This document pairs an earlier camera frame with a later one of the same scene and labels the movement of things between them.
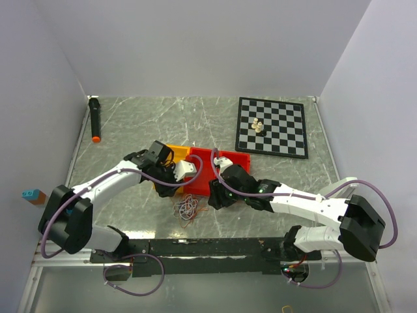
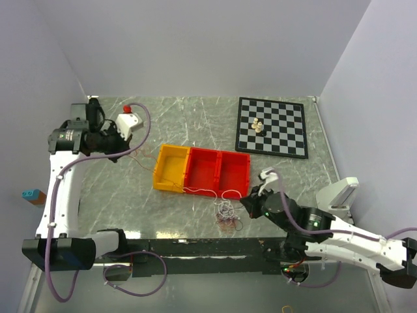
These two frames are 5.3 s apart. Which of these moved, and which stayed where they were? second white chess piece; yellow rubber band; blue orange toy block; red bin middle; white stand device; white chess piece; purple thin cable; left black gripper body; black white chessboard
Moved: purple thin cable; left black gripper body
Stayed: black white chessboard; yellow rubber band; blue orange toy block; white stand device; second white chess piece; red bin middle; white chess piece
